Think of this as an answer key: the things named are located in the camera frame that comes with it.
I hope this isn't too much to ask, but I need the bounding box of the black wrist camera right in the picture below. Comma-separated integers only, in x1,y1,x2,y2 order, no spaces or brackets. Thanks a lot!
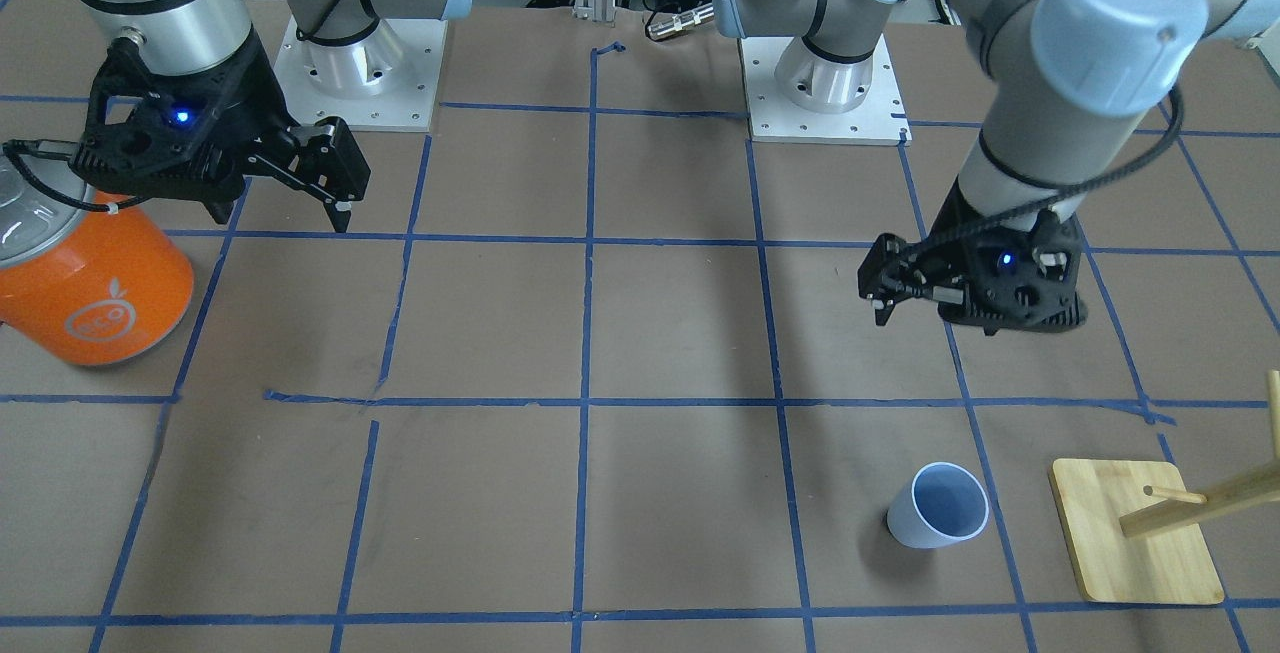
70,68,244,224

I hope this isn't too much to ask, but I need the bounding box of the light blue cup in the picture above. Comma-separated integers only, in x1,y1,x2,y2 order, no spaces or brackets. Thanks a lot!
886,462,989,549

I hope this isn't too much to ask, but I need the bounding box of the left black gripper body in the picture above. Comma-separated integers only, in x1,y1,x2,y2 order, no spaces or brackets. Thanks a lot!
900,183,1089,337

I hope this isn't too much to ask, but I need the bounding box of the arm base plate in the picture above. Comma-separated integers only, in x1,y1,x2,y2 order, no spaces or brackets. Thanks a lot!
274,19,451,132
740,37,913,146

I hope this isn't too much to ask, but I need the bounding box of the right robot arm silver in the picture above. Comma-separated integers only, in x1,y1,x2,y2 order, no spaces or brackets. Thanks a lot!
5,0,474,233

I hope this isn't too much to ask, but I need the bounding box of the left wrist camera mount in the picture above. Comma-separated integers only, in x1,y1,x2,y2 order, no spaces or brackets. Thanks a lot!
940,213,1089,337

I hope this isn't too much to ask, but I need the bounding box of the large orange can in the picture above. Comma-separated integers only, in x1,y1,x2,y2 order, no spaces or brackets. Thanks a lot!
1,160,195,366

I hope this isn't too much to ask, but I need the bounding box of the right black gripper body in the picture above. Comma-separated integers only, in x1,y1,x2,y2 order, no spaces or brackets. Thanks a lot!
70,33,301,224

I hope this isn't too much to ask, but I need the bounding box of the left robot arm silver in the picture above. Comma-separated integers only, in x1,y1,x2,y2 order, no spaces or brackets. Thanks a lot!
714,0,1277,334

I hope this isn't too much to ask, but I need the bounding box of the wooden cup stand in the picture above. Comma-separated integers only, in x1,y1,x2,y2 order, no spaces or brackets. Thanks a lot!
1048,369,1280,604

